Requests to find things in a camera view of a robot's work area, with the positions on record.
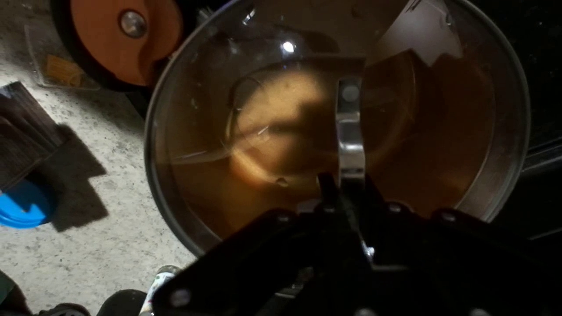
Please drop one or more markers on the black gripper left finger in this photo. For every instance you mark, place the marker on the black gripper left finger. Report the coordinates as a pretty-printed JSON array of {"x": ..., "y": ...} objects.
[{"x": 332, "y": 202}]

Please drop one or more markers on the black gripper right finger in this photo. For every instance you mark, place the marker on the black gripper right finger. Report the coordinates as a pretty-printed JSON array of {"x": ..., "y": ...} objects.
[{"x": 371, "y": 203}]

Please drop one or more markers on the blue round silicone lid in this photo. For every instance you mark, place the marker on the blue round silicone lid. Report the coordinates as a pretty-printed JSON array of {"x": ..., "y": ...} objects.
[{"x": 20, "y": 207}]

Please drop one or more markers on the dark box with clear flaps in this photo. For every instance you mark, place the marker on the dark box with clear flaps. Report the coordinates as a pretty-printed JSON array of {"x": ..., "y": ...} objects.
[{"x": 23, "y": 137}]

